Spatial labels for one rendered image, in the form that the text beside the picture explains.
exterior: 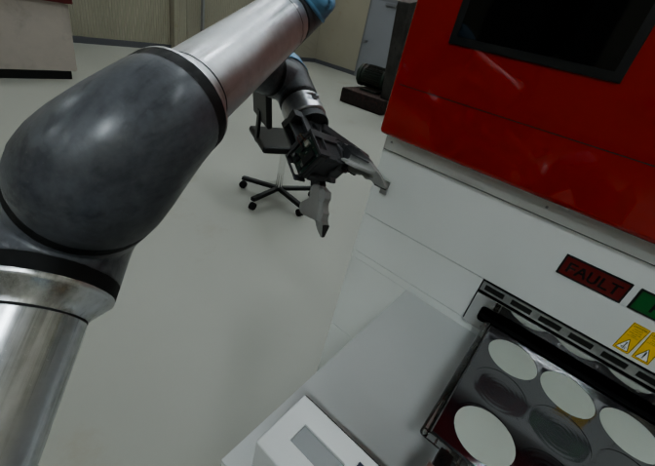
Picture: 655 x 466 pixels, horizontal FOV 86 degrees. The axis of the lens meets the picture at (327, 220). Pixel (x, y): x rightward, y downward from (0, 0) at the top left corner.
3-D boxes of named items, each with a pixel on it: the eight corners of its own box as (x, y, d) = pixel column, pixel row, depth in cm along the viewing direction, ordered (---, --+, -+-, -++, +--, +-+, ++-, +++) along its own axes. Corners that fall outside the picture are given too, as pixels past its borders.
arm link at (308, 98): (303, 124, 70) (329, 95, 66) (310, 141, 68) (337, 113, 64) (273, 113, 65) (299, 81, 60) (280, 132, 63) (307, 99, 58)
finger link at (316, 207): (291, 234, 60) (296, 180, 60) (316, 235, 64) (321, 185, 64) (303, 236, 58) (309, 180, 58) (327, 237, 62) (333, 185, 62)
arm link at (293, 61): (253, 71, 69) (287, 86, 75) (269, 112, 64) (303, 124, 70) (277, 39, 64) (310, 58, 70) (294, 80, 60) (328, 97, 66)
